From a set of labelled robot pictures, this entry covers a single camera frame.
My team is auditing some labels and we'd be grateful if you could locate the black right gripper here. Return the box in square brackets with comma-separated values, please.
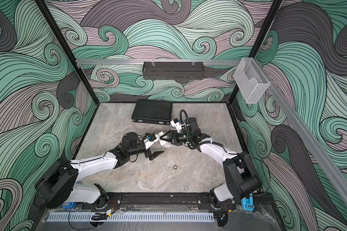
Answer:
[161, 131, 193, 145]

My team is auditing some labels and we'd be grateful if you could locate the small white bow gift box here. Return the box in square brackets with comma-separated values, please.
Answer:
[156, 131, 170, 148]

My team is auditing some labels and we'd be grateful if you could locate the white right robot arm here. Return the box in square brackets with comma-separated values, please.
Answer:
[159, 117, 262, 209]

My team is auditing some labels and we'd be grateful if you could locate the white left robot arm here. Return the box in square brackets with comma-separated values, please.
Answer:
[35, 132, 171, 208]

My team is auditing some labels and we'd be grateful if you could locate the black ribbed hard case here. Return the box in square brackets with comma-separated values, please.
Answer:
[131, 100, 173, 125]

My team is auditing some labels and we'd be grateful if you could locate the blue tape dispenser right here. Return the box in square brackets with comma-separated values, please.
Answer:
[241, 193, 254, 212]

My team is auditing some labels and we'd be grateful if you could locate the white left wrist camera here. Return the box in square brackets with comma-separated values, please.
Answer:
[143, 132, 163, 150]

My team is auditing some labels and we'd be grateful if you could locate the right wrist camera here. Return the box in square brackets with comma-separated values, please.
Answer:
[170, 118, 183, 132]

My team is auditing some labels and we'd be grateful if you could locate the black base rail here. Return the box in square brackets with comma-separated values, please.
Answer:
[43, 192, 275, 211]

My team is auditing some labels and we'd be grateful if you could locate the black wall shelf tray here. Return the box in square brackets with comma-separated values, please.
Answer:
[142, 62, 204, 80]

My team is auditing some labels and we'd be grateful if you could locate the white slotted cable duct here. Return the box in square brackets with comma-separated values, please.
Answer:
[46, 212, 215, 223]

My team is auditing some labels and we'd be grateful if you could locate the clear plastic wall holder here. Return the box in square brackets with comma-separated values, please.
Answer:
[233, 58, 270, 104]

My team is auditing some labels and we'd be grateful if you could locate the aluminium wall rail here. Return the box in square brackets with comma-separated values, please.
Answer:
[75, 58, 241, 66]

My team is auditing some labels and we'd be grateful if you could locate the black corner frame post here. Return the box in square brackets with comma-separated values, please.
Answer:
[34, 0, 100, 107]

